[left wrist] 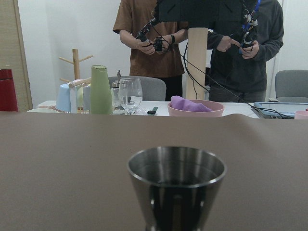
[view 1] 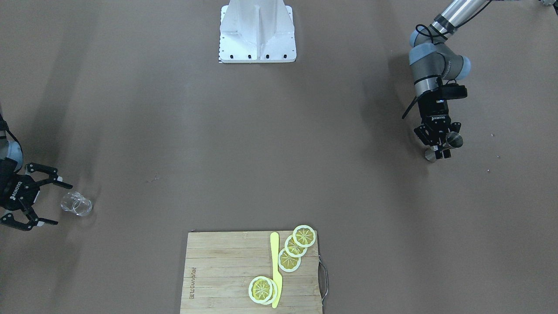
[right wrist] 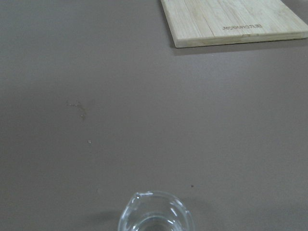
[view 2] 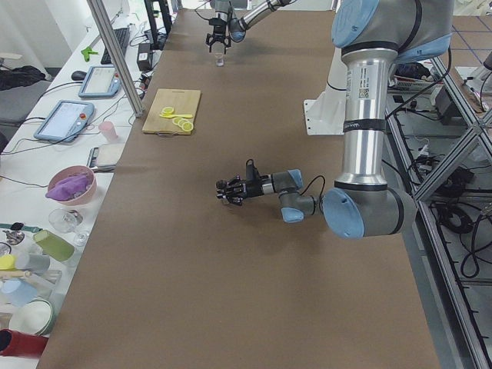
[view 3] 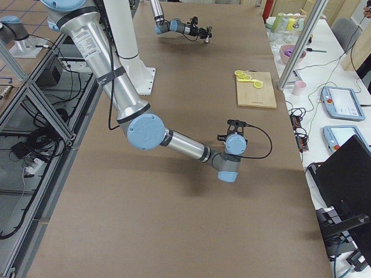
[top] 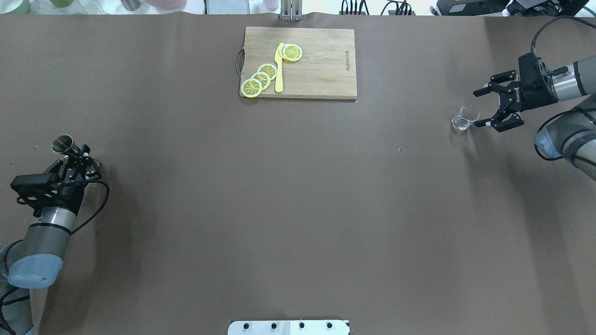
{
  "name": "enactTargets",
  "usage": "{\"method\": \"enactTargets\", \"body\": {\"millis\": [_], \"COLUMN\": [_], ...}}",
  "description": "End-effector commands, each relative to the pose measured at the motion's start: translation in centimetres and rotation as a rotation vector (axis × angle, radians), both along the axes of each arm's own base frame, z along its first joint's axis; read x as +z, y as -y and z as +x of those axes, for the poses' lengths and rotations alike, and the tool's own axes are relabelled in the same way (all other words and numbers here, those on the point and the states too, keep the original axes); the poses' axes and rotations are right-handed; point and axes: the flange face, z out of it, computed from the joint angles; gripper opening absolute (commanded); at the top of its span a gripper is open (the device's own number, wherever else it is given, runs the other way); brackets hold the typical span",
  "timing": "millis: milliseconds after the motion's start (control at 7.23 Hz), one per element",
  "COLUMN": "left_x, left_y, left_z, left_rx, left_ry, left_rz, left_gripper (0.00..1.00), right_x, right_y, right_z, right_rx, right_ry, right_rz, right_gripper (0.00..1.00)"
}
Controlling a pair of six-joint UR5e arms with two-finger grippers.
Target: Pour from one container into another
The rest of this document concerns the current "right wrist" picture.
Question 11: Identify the small clear glass cup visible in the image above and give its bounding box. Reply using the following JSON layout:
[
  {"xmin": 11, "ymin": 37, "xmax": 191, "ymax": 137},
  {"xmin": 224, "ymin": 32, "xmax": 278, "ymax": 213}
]
[{"xmin": 117, "ymin": 191, "xmax": 196, "ymax": 231}]

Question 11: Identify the wooden cutting board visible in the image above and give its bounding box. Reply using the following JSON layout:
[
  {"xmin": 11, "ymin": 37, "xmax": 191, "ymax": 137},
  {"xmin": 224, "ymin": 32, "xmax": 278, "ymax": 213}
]
[{"xmin": 161, "ymin": 0, "xmax": 308, "ymax": 48}]

